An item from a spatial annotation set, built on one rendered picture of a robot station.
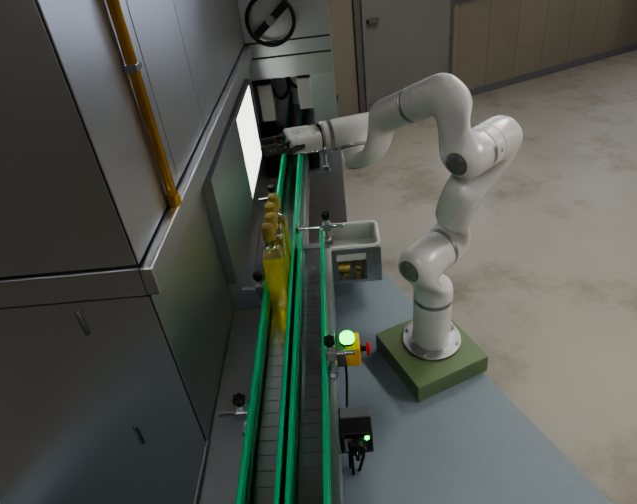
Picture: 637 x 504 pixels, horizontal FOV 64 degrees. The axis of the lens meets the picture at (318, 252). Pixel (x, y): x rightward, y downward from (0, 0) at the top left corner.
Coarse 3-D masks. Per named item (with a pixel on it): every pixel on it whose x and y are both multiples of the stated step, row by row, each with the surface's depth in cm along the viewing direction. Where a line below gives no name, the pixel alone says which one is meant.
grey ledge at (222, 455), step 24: (240, 312) 156; (240, 336) 148; (240, 360) 140; (240, 384) 133; (216, 408) 127; (216, 432) 122; (240, 432) 121; (216, 456) 116; (240, 456) 116; (216, 480) 111
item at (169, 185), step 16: (112, 0) 85; (112, 16) 86; (128, 32) 88; (128, 48) 89; (128, 64) 90; (144, 96) 94; (144, 112) 95; (160, 144) 100; (160, 160) 101; (176, 192) 106
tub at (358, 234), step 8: (344, 224) 199; (352, 224) 199; (360, 224) 199; (368, 224) 199; (376, 224) 196; (336, 232) 201; (344, 232) 201; (352, 232) 201; (360, 232) 201; (368, 232) 201; (376, 232) 192; (336, 240) 203; (344, 240) 202; (352, 240) 202; (360, 240) 201; (368, 240) 200; (376, 240) 190; (336, 248) 186; (344, 248) 186; (352, 248) 186
